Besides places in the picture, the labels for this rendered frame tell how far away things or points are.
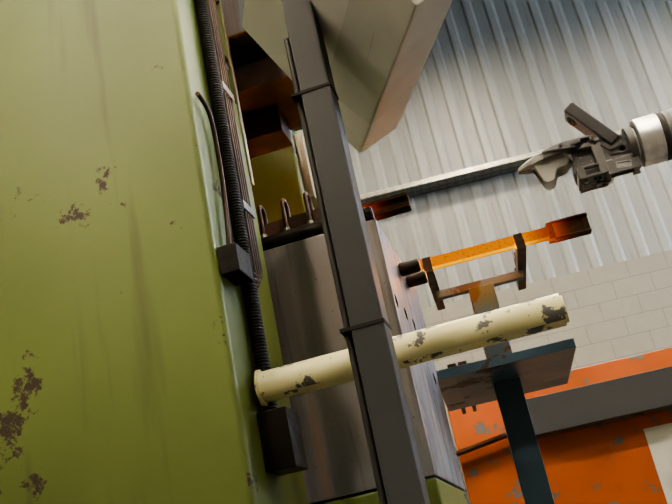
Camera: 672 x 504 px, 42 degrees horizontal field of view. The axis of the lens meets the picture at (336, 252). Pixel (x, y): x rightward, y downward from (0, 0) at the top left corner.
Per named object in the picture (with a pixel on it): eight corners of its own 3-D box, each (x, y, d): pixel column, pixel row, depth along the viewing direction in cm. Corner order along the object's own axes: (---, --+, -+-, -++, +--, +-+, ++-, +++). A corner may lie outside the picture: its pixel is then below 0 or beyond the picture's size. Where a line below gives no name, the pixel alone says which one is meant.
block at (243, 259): (254, 281, 130) (249, 254, 131) (239, 269, 124) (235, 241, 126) (235, 286, 130) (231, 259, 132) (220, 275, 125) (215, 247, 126)
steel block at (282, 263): (465, 490, 170) (413, 279, 186) (435, 474, 135) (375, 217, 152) (201, 550, 180) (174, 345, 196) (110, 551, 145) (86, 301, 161)
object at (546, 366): (567, 383, 216) (565, 375, 216) (576, 346, 179) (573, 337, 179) (449, 411, 219) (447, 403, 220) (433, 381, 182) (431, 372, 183)
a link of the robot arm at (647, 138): (653, 105, 157) (649, 128, 166) (626, 113, 158) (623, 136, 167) (670, 148, 154) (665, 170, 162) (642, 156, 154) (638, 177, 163)
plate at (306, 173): (324, 209, 210) (311, 148, 216) (314, 195, 202) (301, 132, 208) (317, 211, 210) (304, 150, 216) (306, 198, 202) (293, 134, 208)
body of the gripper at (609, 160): (576, 179, 157) (644, 160, 155) (563, 138, 160) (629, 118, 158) (577, 195, 164) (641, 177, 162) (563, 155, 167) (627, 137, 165)
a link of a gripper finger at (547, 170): (524, 187, 160) (574, 172, 158) (515, 158, 162) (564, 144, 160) (525, 193, 163) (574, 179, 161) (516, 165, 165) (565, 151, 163)
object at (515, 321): (571, 331, 119) (560, 295, 121) (571, 322, 114) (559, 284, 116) (269, 408, 126) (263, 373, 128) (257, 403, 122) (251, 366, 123)
